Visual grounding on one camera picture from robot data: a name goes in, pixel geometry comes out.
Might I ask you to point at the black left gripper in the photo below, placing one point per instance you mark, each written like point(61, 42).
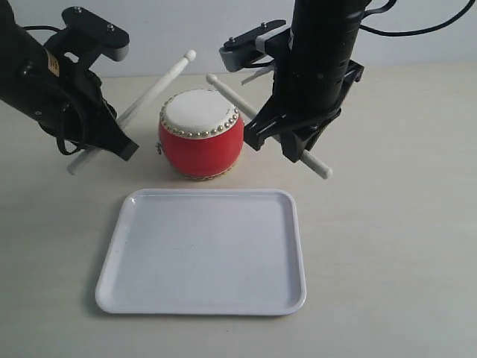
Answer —
point(76, 110)

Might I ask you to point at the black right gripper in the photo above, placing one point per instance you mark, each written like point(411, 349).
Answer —
point(300, 108)

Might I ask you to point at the white drumstick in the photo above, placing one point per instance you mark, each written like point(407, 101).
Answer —
point(143, 101)
point(317, 166)

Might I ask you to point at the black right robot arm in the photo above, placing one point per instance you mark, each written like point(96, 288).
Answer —
point(321, 36)

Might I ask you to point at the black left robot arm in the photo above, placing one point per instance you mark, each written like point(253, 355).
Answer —
point(18, 51)

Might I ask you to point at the small red drum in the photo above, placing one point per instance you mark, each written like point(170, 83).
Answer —
point(200, 133)

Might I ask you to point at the white rectangular plastic tray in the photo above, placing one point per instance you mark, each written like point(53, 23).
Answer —
point(204, 252)

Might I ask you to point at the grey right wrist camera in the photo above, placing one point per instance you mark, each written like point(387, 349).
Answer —
point(247, 49)

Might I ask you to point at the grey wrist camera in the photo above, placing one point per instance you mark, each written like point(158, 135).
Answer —
point(247, 49)
point(88, 31)

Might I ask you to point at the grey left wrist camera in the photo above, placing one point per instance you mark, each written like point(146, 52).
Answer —
point(88, 31)

